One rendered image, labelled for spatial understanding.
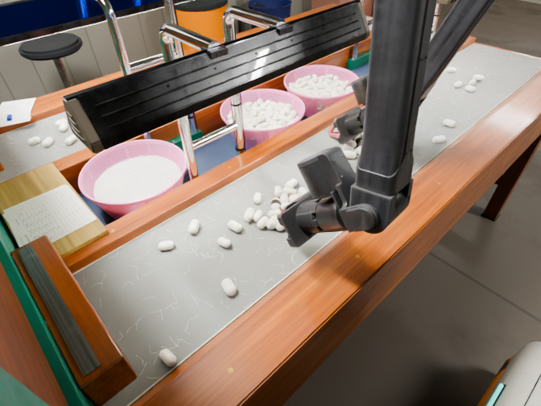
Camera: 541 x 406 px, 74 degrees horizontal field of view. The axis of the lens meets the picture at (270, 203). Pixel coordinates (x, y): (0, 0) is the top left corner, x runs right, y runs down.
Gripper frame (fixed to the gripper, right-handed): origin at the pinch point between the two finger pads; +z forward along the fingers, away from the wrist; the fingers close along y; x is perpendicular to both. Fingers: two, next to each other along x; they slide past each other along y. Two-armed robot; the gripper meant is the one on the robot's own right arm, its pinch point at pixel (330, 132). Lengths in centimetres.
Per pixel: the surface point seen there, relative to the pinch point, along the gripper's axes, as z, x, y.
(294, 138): 2.9, -3.5, 10.4
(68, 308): -19, 1, 76
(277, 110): 19.5, -12.8, -0.7
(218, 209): -0.7, 2.4, 41.7
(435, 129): -13.3, 13.2, -25.6
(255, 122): 17.6, -12.6, 10.2
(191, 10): 148, -102, -67
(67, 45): 145, -100, 18
